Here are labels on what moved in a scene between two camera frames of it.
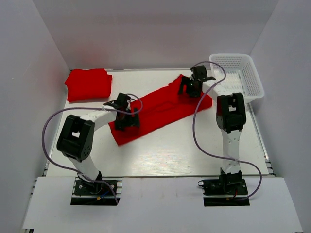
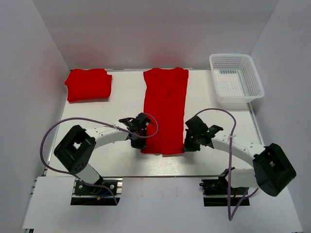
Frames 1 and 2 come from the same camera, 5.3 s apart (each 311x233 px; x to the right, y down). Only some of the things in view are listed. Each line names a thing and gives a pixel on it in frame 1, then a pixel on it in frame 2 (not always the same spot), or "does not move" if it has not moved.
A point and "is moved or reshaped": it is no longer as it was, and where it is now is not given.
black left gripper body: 127,121 -> 138,141
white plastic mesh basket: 234,73 does not move
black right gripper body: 189,85 -> 190,143
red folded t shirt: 88,84 does not move
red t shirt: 159,108 is moved or reshaped
